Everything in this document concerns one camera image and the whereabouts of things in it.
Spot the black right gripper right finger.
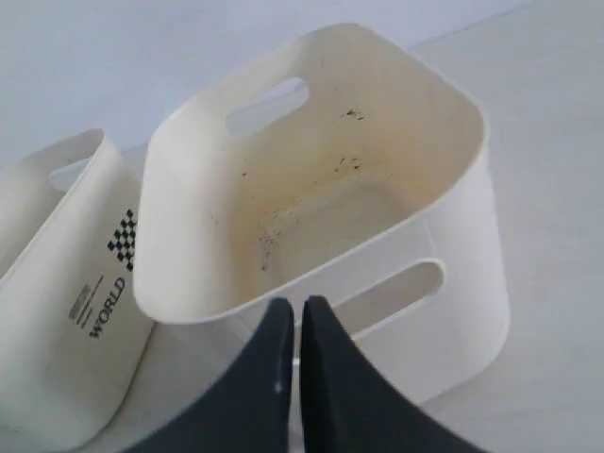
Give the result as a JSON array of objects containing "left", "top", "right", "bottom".
[{"left": 300, "top": 295, "right": 482, "bottom": 452}]

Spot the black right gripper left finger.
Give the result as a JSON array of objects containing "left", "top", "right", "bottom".
[{"left": 128, "top": 297, "right": 294, "bottom": 452}]

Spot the cream plastic bin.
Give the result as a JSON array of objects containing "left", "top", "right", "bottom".
[
  {"left": 133, "top": 22, "right": 513, "bottom": 378},
  {"left": 1, "top": 129, "right": 153, "bottom": 442}
]

